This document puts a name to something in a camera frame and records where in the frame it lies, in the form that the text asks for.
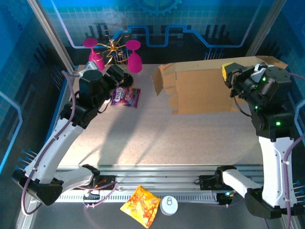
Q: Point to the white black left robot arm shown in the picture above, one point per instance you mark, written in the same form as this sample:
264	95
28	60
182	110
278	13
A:
52	148

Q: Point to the purple berries candy bag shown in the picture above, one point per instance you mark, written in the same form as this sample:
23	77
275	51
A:
126	96

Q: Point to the black round tin gold rim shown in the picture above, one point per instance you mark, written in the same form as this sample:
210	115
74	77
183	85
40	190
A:
128	80

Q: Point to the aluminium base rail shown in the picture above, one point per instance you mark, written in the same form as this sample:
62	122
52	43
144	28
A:
155	175

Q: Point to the orange snack bag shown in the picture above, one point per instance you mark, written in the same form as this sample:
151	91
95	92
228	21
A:
141	206

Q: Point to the pink goblet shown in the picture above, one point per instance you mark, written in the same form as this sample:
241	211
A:
96	60
134	63

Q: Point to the aluminium frame post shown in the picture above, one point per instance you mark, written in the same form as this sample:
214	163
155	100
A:
51	35
264	26

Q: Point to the white can lid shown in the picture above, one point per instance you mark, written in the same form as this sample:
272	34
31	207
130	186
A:
168	205

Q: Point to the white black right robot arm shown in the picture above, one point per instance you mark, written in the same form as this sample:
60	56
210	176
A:
271	167

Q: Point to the brown cardboard box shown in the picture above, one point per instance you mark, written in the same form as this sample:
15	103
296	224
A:
202	90

